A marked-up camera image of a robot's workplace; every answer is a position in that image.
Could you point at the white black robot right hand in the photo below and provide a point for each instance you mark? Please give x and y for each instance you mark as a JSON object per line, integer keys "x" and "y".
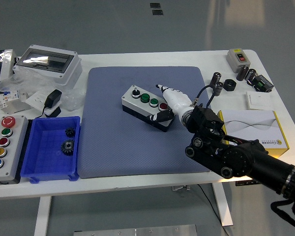
{"x": 178, "y": 102}

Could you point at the grey four-button control box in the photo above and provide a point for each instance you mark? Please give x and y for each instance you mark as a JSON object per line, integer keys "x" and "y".
{"x": 129, "y": 102}

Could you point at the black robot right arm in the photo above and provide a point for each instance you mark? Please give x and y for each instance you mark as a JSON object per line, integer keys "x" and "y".
{"x": 236, "y": 157}

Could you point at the grey five-button control box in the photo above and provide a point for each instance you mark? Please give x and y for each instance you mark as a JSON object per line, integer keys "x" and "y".
{"x": 14, "y": 140}

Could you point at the black cylindrical capacitor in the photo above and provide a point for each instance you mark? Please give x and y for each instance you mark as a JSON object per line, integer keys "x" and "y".
{"x": 215, "y": 79}
{"x": 217, "y": 89}
{"x": 250, "y": 75}
{"x": 242, "y": 73}

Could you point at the black hex nut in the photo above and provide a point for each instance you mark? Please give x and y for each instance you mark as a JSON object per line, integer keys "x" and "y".
{"x": 229, "y": 85}

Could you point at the blue-grey mat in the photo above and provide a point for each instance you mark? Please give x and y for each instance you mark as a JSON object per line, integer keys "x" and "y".
{"x": 113, "y": 147}

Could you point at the yellow white cardboard box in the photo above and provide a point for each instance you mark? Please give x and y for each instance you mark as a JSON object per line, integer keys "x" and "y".
{"x": 260, "y": 118}

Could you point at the black module with green terminal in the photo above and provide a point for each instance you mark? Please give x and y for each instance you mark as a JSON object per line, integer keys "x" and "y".
{"x": 263, "y": 83}

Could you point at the black floor plate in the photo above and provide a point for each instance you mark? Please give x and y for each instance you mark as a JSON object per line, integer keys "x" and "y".
{"x": 155, "y": 5}
{"x": 157, "y": 12}

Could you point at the black table control panel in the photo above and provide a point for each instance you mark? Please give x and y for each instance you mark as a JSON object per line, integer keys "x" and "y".
{"x": 243, "y": 183}

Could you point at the small black bevel gear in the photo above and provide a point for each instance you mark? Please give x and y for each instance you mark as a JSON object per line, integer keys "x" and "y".
{"x": 69, "y": 132}

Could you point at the white table leg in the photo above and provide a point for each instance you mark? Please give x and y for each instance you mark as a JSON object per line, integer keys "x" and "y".
{"x": 223, "y": 206}
{"x": 42, "y": 216}

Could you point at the large black bevel gear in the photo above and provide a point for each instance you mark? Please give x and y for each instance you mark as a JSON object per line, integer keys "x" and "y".
{"x": 67, "y": 147}

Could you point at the black power adapter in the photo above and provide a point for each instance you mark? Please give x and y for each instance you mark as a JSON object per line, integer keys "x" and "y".
{"x": 52, "y": 97}

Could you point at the silver metal plate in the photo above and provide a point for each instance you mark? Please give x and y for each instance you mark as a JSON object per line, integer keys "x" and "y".
{"x": 137, "y": 231}

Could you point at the blue plastic bin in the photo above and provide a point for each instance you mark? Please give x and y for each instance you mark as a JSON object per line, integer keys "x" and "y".
{"x": 46, "y": 157}

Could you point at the clear plastic bag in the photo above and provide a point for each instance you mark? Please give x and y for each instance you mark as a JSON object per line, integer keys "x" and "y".
{"x": 37, "y": 82}

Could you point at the white circuit breaker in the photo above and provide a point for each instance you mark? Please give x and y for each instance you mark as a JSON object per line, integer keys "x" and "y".
{"x": 9, "y": 98}

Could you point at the small grey two-button switch box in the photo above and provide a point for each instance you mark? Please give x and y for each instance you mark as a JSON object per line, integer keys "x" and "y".
{"x": 233, "y": 61}

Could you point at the white wall switch panel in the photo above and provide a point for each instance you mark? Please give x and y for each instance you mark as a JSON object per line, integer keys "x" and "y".
{"x": 259, "y": 100}

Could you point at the grey metal bracket under table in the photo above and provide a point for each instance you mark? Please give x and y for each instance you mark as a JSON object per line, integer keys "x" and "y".
{"x": 180, "y": 188}

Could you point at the grey enclosure with clear lid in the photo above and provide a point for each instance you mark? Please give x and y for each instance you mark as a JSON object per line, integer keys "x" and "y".
{"x": 71, "y": 70}

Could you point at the white wall socket plate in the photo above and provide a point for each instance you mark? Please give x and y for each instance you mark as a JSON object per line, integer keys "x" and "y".
{"x": 35, "y": 99}

